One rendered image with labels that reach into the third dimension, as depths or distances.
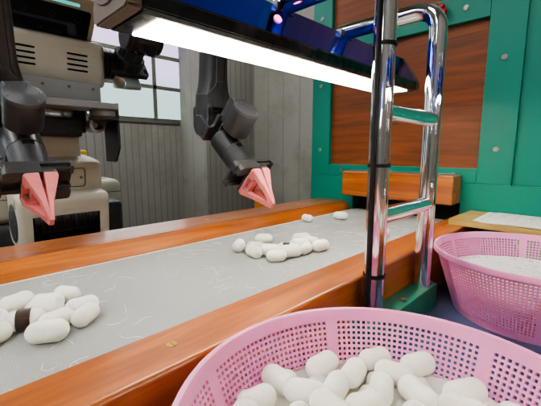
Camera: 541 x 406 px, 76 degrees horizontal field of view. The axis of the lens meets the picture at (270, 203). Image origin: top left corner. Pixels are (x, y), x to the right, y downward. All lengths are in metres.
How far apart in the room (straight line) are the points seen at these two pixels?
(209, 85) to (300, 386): 0.64
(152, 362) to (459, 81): 0.89
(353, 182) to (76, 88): 0.80
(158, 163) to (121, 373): 3.63
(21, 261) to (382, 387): 0.50
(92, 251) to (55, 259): 0.05
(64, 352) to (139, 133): 3.47
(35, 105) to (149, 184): 3.21
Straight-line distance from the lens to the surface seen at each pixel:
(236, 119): 0.71
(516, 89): 0.94
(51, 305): 0.44
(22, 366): 0.38
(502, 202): 0.94
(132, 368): 0.29
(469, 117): 0.97
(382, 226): 0.42
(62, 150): 1.14
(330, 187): 1.13
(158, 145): 3.87
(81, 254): 0.62
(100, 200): 1.11
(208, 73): 0.80
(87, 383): 0.28
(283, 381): 0.30
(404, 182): 0.94
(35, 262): 0.61
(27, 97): 0.67
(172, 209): 3.99
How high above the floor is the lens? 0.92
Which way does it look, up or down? 9 degrees down
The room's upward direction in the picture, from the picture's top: straight up
